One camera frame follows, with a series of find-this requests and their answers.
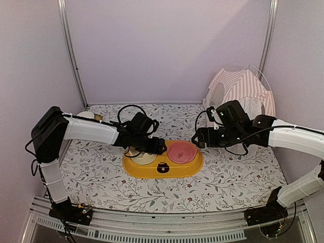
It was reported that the right aluminium frame post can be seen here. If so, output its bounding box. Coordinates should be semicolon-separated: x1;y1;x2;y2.
259;0;278;73

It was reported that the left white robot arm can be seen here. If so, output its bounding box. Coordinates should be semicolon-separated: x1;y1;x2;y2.
24;106;167;220

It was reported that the left aluminium frame post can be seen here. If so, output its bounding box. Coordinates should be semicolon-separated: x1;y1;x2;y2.
57;0;89;108

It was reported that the aluminium frame post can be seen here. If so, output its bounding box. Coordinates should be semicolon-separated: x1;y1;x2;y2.
259;0;278;73
57;0;89;108

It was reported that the pink pet bowl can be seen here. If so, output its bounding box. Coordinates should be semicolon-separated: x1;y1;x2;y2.
167;141;197;164

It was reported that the white ceramic bowl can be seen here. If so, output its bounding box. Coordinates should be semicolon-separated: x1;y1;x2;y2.
77;111;95;119

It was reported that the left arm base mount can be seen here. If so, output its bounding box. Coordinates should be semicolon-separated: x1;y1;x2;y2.
49;197;93;226

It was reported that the yellow double bowl holder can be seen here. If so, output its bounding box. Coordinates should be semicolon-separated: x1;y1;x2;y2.
123;140;204;179

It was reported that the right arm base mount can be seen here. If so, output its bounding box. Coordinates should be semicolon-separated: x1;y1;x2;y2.
244;186;288;226

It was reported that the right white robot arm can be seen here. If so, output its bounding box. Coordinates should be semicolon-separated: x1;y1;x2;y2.
191;100;323;221

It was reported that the cream pet bowl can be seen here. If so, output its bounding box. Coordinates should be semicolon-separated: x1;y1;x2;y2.
126;147;157;166

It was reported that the white tent pole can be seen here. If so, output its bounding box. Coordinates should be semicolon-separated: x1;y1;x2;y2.
227;63;273;94

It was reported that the front aluminium rail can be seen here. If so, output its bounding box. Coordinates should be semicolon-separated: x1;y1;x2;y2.
22;196;317;242

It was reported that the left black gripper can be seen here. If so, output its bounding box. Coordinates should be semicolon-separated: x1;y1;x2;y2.
132;133;167;155

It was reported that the pink striped pet tent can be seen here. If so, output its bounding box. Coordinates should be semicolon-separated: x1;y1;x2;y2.
202;68;276;119

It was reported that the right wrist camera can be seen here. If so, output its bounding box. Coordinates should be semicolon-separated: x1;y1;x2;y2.
206;106;220;130

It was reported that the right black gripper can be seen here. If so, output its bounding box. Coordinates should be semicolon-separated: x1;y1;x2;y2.
192;127;244;148

